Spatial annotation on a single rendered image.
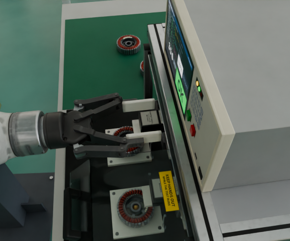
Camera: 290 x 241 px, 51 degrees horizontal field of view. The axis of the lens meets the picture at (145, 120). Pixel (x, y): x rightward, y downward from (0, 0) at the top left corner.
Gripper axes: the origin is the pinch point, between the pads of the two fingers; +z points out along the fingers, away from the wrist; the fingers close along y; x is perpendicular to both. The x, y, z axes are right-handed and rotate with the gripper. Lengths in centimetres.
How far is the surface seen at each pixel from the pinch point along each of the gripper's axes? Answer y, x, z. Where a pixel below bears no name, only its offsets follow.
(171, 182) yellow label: 9.2, -11.8, 4.6
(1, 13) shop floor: -234, -119, -106
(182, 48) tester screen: -11.7, 8.4, 9.6
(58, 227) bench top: 5, -43, -28
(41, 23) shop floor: -213, -119, -67
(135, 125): -20.9, -30.4, -0.3
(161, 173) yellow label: 6.7, -11.8, 2.7
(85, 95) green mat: -49, -43, -18
